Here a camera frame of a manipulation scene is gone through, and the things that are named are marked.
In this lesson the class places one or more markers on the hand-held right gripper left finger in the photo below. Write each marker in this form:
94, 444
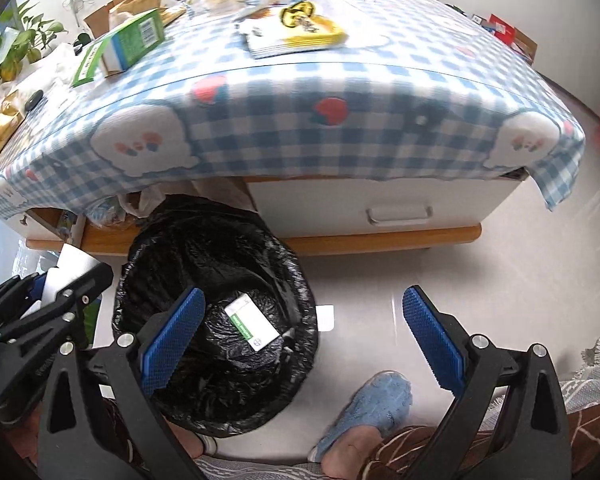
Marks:
175, 340

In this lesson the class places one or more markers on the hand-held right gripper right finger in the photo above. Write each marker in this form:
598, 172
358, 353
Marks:
430, 340

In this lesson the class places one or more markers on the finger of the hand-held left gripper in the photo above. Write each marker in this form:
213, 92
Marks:
87, 282
36, 281

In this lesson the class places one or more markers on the white green paper box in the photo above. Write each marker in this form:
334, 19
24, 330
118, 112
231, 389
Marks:
72, 262

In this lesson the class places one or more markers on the small white green box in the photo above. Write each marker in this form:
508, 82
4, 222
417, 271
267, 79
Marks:
252, 320

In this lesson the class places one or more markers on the black-bagged trash bin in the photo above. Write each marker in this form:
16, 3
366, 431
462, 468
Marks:
200, 240

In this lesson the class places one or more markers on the green white carton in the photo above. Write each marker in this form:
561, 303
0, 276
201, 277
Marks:
130, 40

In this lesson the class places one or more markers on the gold brown foil bag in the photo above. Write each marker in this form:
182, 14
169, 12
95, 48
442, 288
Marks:
140, 7

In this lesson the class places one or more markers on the white printed packet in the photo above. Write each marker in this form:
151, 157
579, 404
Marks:
260, 37

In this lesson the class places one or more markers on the yellow snack packet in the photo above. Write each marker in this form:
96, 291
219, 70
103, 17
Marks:
315, 30

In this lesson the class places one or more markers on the green yellow box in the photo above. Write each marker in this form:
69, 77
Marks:
67, 222

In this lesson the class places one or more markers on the blue plastic bag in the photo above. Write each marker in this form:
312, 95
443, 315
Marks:
105, 212

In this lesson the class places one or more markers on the blue fluffy slipper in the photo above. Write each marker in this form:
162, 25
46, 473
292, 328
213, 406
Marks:
380, 395

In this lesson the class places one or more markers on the white crumpled plastic bag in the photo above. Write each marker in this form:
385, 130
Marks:
140, 202

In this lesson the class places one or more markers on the white floor sheet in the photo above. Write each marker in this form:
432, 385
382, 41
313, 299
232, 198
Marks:
326, 319

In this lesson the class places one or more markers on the shiny gold foil bag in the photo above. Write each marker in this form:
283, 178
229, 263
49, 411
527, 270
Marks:
0, 130

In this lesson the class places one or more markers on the grey patterned sofa cover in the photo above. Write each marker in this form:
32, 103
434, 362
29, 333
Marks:
597, 360

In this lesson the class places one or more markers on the white wooden low table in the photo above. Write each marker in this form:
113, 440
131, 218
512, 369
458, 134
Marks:
320, 205

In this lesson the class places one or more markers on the black oval object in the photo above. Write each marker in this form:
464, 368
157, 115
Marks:
32, 100

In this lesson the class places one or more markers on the large leafy potted plant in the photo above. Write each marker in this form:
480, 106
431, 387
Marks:
27, 35

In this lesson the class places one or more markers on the blue checkered tablecloth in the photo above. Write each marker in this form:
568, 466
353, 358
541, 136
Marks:
330, 80

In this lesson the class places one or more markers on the red colourful box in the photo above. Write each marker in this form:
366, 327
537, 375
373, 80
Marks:
505, 30

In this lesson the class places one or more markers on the blue colourful box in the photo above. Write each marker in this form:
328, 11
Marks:
479, 20

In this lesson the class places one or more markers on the white wall hanging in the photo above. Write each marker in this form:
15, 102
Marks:
75, 2

